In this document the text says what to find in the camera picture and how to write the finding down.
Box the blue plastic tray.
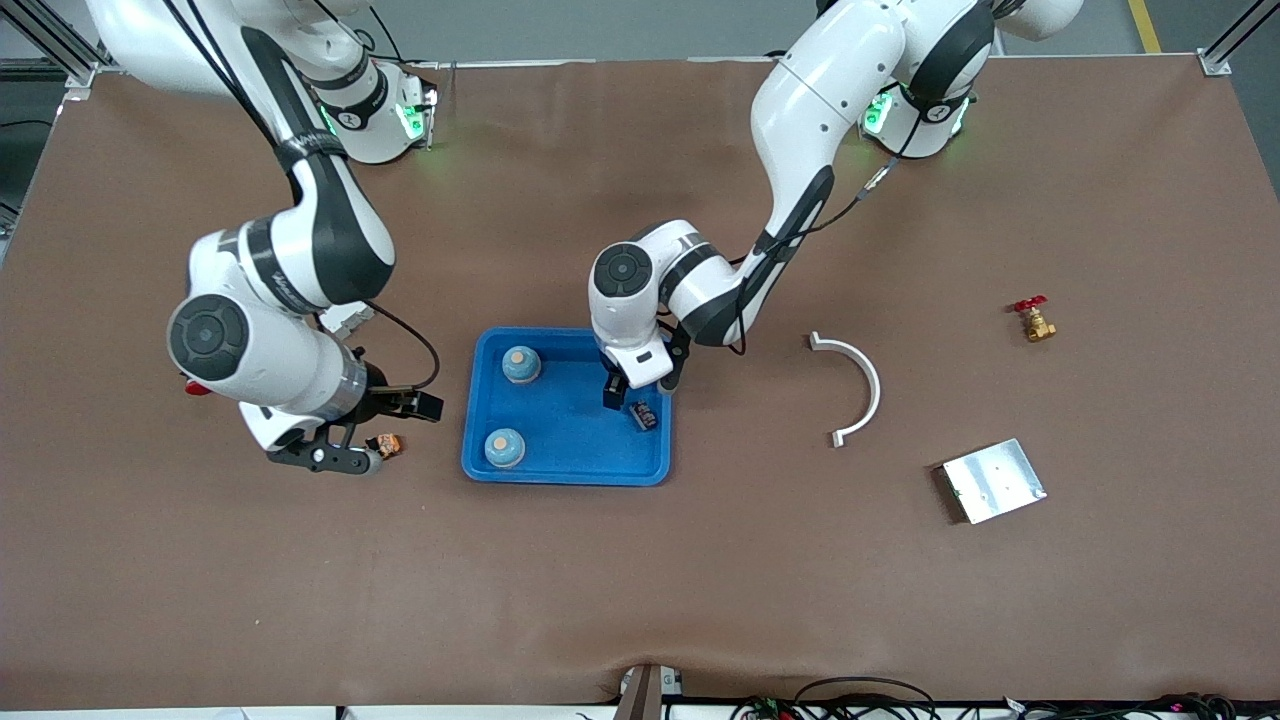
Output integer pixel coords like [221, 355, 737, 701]
[461, 327, 674, 488]

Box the white circuit breaker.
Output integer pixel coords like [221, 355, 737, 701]
[318, 302, 376, 336]

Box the square metal plate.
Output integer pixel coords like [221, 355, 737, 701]
[935, 438, 1048, 526]

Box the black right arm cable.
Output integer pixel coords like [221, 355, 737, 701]
[365, 298, 442, 393]

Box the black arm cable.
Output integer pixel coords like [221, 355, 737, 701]
[365, 298, 442, 393]
[738, 150, 906, 358]

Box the white curved plastic bracket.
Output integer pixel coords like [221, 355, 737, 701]
[808, 331, 883, 449]

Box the grey metal mounting post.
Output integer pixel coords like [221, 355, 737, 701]
[613, 664, 664, 720]

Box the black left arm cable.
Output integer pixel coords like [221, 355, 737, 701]
[738, 150, 906, 358]

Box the black cable loop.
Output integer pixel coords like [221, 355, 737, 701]
[795, 677, 939, 720]

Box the brass valve red handle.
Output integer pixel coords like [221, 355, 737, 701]
[1012, 295, 1058, 344]

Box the black cable bundle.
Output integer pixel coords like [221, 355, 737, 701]
[1060, 692, 1241, 720]

